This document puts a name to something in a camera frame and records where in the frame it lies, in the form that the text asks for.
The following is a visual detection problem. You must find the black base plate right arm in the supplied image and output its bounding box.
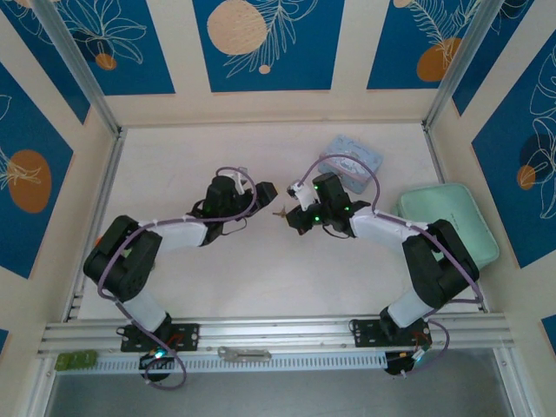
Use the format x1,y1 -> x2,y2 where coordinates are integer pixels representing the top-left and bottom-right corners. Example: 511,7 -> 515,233
348,318 -> 434,349

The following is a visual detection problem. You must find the black base plate left arm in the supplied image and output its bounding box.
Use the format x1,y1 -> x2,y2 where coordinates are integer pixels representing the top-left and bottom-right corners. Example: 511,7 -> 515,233
120,322 -> 202,353

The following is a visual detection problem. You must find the mint green zip case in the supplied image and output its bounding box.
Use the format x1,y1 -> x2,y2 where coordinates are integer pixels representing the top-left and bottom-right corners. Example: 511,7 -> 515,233
393,182 -> 500,271

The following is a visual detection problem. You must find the silver metal tool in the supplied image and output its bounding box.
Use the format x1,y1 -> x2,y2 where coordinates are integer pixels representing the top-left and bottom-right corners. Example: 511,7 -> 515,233
216,346 -> 273,362

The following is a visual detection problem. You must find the grey metal panel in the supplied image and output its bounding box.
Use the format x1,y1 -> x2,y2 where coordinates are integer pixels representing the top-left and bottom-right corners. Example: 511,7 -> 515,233
42,372 -> 516,417

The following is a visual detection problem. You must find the green terminal block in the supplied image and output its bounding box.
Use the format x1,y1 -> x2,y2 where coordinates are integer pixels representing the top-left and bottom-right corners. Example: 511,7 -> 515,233
55,348 -> 99,373

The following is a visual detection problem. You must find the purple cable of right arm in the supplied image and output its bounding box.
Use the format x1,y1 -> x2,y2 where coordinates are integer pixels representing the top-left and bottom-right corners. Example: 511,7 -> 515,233
299,154 -> 486,380

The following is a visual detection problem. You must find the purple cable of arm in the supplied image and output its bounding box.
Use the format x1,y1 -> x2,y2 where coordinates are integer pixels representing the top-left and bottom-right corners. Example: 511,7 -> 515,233
96,166 -> 259,390
299,154 -> 486,380

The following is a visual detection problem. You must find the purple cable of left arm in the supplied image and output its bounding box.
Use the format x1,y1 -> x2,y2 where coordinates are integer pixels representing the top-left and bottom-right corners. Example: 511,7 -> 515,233
96,166 -> 259,390

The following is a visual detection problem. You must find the aluminium profile rail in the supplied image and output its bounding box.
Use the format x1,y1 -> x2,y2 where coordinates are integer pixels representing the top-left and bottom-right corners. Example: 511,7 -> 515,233
37,313 -> 514,354

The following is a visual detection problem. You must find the aluminium side rail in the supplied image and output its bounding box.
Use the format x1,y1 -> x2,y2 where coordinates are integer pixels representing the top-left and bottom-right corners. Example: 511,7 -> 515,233
63,126 -> 128,323
421,122 -> 491,314

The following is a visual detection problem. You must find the white slotted cable duct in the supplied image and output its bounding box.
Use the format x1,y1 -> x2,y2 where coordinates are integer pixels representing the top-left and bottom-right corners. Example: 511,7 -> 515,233
92,349 -> 388,374

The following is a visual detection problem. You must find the aluminium frame post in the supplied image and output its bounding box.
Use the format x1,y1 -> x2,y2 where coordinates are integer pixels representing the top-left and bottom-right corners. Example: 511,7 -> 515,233
422,0 -> 484,132
30,0 -> 122,136

